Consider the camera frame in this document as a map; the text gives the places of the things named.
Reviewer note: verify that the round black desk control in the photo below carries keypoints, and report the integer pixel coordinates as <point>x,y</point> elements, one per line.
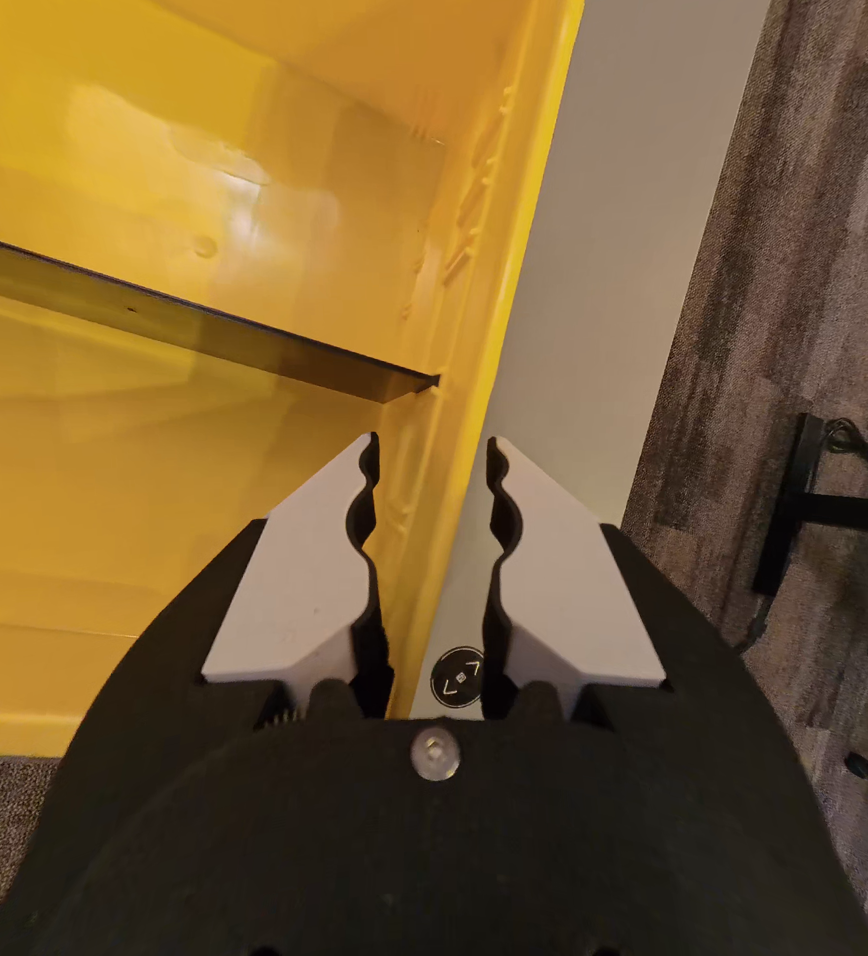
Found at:
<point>458,676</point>

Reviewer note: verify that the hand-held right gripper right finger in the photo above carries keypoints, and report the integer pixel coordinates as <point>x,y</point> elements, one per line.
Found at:
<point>576,597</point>

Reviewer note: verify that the black desk foot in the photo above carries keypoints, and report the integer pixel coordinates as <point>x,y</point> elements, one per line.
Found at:
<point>785,515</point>

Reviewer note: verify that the yellow divided storage bin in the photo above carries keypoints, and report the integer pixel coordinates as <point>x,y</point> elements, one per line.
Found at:
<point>142,485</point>

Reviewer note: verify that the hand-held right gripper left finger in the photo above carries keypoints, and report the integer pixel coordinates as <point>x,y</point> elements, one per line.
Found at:
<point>292,597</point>

